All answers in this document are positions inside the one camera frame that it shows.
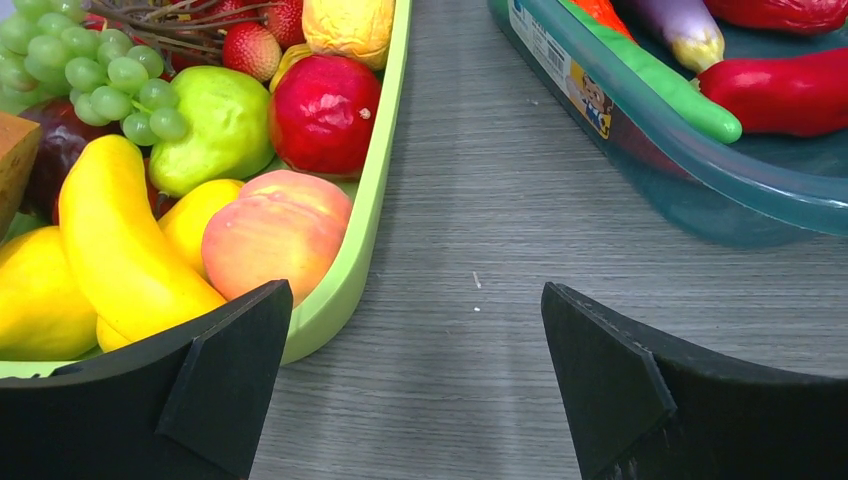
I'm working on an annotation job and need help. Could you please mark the yellow banana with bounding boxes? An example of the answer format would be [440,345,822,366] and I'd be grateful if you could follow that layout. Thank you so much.
[58,135,226,352]

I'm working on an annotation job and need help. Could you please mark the green cucumber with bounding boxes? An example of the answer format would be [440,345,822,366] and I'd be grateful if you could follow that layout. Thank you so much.
[561,1,743,144]

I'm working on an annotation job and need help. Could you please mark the red chili pepper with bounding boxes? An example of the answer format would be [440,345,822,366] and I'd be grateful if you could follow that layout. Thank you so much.
[572,0,635,41]

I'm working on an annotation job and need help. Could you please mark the peach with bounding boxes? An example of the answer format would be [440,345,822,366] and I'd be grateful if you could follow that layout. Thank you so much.
[201,170,353,306]

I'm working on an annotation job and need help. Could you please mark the green apple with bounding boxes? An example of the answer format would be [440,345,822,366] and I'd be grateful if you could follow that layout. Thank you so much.
[149,66,274,197]

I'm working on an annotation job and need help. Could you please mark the red apple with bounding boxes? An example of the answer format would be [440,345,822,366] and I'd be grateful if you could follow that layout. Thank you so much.
[268,55,381,179]

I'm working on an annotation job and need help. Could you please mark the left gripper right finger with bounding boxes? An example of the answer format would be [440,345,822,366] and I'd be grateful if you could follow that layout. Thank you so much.
[541,282,847,479]

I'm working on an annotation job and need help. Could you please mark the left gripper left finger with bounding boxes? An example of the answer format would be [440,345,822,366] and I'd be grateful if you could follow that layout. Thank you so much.
[1,280,292,479]

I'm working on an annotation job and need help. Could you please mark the teal vegetable tray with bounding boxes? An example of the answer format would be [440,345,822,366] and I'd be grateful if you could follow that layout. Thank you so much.
[488,1,847,248]

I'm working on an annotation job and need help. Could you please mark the dark plum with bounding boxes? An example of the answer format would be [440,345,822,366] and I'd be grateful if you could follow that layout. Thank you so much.
[18,97,120,224]

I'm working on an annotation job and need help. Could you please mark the purple eggplant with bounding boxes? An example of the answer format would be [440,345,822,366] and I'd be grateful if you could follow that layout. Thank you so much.
[616,0,725,73]

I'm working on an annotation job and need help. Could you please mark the green grapes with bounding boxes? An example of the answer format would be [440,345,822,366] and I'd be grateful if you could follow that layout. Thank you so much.
[1,1,188,147]

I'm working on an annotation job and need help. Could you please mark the green fruit tray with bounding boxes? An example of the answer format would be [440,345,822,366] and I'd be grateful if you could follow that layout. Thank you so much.
[0,0,413,380]

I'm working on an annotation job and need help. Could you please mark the brown melon slice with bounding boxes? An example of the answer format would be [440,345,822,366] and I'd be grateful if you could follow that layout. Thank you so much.
[0,112,42,237]

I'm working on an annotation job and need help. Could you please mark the red lychee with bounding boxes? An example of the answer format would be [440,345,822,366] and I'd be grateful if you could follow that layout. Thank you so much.
[222,22,282,83]

